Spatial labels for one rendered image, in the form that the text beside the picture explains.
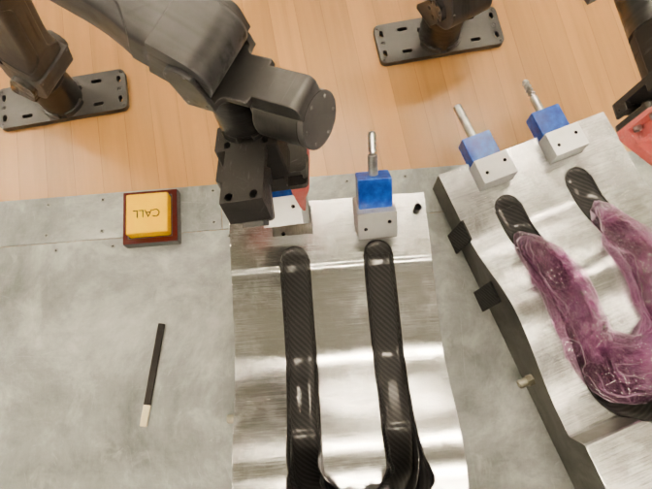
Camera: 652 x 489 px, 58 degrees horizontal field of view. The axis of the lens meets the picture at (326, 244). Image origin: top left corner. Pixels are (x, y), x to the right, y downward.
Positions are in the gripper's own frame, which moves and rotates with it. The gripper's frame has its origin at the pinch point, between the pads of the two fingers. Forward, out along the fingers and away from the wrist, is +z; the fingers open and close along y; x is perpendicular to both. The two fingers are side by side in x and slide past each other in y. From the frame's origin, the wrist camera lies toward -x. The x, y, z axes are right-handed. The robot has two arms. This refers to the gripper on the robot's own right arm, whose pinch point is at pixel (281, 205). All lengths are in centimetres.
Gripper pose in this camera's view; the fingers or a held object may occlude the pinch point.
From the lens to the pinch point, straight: 73.5
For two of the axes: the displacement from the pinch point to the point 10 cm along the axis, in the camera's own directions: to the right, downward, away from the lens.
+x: -0.1, -8.2, 5.7
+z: 2.0, 5.6, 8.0
